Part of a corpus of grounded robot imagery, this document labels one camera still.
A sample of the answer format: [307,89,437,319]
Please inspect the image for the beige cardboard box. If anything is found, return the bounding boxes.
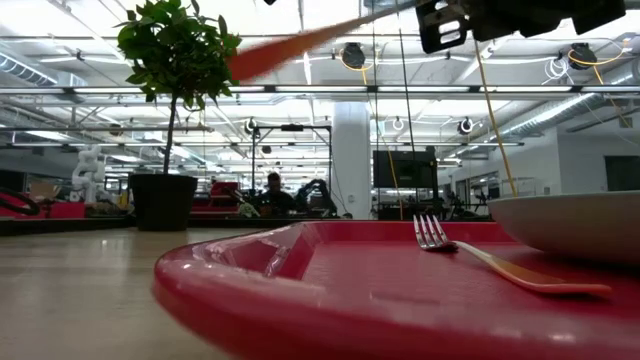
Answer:
[29,180,62,202]

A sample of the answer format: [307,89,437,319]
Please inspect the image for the person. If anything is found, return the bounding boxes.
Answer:
[257,172,299,217]

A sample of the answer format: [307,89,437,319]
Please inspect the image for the silver ventilation duct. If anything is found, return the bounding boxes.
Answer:
[0,52,89,104]
[499,62,640,142]

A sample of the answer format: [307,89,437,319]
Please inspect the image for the white coiled cable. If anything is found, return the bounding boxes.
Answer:
[543,56,570,82]

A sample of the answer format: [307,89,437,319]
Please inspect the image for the steel spoon with orange handle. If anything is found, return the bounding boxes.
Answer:
[226,2,420,83]

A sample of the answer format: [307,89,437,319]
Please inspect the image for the black monitor on stand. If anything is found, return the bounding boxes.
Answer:
[372,145,441,211]

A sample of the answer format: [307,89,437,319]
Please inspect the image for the thin black hanging cable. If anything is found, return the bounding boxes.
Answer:
[396,27,419,151]

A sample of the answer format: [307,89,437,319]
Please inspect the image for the red tool chest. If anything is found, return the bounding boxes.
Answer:
[191,180,241,216]

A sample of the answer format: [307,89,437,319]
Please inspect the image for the red low box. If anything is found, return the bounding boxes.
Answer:
[14,199,87,220]

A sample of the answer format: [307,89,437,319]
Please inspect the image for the black aluminium rig frame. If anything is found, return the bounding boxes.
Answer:
[0,215,311,237]

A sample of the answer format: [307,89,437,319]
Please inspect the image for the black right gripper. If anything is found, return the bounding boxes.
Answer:
[414,0,627,55]

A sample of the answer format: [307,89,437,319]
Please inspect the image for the white bowl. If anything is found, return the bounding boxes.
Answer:
[487,189,640,266]

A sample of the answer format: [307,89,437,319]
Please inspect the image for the green tree in black pot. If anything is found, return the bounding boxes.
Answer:
[113,0,245,233]

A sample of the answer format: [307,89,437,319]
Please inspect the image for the black cable reel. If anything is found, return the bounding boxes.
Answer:
[568,41,600,71]
[341,42,367,71]

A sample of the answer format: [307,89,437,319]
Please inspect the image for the red plastic tray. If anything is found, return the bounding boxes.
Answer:
[152,220,640,360]

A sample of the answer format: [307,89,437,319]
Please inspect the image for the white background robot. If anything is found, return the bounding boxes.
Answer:
[71,144,107,205]

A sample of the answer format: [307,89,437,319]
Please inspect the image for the black metal gantry frame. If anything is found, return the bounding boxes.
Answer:
[249,123,335,214]

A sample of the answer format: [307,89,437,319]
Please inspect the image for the steel fork with orange handle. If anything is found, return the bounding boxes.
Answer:
[412,214,614,297]

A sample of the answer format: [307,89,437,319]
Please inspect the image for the thick yellow hanging cable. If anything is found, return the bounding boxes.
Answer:
[472,39,519,198]

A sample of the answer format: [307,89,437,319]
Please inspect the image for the thin yellow hanging cable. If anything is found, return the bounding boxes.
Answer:
[360,67,405,221]

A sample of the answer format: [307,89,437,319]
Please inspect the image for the black hose loop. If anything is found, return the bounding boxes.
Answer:
[0,186,42,217]

